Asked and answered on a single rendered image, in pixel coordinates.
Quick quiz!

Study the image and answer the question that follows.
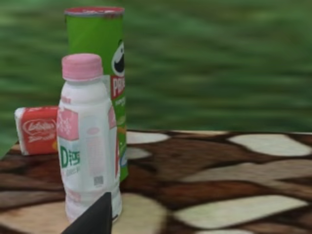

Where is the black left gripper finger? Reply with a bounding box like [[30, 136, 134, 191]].
[[60, 192, 113, 234]]

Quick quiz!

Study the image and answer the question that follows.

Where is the green Pringles chips can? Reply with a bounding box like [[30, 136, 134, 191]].
[[64, 6, 128, 182]]

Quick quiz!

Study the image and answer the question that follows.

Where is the white pink-capped milk bottle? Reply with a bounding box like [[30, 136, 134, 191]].
[[57, 53, 122, 223]]

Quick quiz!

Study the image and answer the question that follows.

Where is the red white biscuit packet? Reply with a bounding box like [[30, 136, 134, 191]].
[[14, 105, 60, 156]]

